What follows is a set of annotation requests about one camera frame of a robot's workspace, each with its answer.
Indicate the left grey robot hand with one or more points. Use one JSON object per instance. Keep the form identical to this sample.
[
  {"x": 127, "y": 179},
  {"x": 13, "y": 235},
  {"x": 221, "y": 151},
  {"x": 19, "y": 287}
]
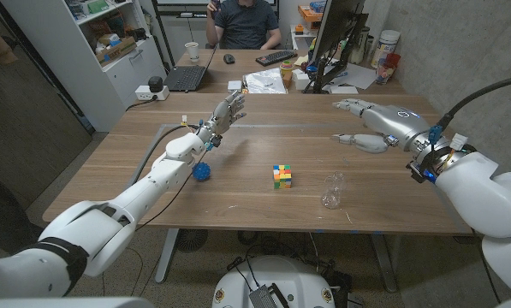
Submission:
[{"x": 225, "y": 115}]

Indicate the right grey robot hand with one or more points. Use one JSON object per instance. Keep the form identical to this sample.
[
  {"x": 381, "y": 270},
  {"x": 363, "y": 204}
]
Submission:
[{"x": 396, "y": 124}]

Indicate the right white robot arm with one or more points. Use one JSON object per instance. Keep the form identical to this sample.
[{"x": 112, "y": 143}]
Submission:
[{"x": 477, "y": 192}]

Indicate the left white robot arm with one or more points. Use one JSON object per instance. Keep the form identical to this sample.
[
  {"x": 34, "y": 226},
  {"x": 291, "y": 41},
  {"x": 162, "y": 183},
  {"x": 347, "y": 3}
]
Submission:
[{"x": 109, "y": 218}]

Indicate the blue spiky ball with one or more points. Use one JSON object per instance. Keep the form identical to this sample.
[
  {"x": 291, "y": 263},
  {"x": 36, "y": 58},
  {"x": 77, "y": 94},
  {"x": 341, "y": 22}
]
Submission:
[{"x": 201, "y": 171}]

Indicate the colourful Rubik's cube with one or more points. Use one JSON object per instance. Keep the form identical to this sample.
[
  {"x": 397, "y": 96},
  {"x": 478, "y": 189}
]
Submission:
[{"x": 282, "y": 177}]

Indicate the small white box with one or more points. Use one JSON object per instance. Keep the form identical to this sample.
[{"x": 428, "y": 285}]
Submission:
[{"x": 234, "y": 86}]

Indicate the clear plastic bag sheet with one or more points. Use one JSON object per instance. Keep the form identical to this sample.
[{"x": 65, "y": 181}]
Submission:
[{"x": 263, "y": 81}]

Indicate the black laptop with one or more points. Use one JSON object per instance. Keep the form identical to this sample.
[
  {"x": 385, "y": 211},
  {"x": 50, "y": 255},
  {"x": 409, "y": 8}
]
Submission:
[{"x": 184, "y": 77}]

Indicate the black computer mouse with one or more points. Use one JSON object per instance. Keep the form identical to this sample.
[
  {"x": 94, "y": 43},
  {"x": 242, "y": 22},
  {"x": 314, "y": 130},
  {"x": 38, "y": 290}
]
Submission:
[{"x": 229, "y": 58}]

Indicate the white paper sheets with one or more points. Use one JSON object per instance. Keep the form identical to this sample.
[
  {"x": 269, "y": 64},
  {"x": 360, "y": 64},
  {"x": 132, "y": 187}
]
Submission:
[{"x": 360, "y": 77}]

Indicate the white flat pad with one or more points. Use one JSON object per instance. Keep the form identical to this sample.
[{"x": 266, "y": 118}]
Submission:
[{"x": 343, "y": 90}]

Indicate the white paper cup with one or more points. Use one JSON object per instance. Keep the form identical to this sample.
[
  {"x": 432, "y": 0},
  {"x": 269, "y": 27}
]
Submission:
[{"x": 192, "y": 50}]

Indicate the colourful stacked cups toy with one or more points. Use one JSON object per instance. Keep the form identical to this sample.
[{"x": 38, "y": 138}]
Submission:
[{"x": 286, "y": 72}]

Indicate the black power adapter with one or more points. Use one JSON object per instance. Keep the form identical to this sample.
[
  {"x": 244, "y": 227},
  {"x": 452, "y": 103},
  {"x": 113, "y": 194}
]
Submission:
[{"x": 155, "y": 83}]

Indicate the black keyboard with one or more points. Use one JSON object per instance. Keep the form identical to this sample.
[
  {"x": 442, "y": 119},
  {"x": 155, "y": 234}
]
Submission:
[{"x": 276, "y": 57}]

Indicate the white canister with label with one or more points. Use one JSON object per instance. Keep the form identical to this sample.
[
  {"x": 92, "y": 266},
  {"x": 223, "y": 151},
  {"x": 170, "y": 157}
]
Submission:
[{"x": 384, "y": 47}]

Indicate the white cardboard box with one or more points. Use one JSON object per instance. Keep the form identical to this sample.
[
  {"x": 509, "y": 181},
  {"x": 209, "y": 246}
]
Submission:
[{"x": 301, "y": 80}]

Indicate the white power strip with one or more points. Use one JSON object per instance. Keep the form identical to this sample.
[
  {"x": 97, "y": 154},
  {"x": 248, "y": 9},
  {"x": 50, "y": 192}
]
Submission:
[{"x": 141, "y": 92}]

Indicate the person in dark shirt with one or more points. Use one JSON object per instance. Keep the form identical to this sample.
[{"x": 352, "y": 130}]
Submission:
[{"x": 244, "y": 25}]

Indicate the black computer monitor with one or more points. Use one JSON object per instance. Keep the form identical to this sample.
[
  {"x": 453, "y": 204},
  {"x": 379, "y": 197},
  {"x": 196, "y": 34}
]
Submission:
[{"x": 336, "y": 21}]

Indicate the brown cardboard box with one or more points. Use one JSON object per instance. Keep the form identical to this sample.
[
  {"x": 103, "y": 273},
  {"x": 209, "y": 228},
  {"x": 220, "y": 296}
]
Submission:
[{"x": 116, "y": 51}]

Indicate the orange box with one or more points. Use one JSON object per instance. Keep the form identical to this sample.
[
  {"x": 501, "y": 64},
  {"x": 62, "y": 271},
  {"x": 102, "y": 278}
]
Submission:
[{"x": 310, "y": 13}]

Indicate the grey table leg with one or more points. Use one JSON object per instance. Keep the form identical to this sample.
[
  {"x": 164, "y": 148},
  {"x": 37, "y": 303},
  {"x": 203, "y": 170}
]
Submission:
[
  {"x": 167, "y": 256},
  {"x": 383, "y": 265}
]

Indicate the white shelf cabinet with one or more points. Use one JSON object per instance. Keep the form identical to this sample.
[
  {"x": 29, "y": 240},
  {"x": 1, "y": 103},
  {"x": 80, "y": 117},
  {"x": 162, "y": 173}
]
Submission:
[{"x": 67, "y": 64}]

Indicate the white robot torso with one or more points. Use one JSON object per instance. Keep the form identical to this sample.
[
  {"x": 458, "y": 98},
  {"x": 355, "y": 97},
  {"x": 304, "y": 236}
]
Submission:
[{"x": 276, "y": 274}]

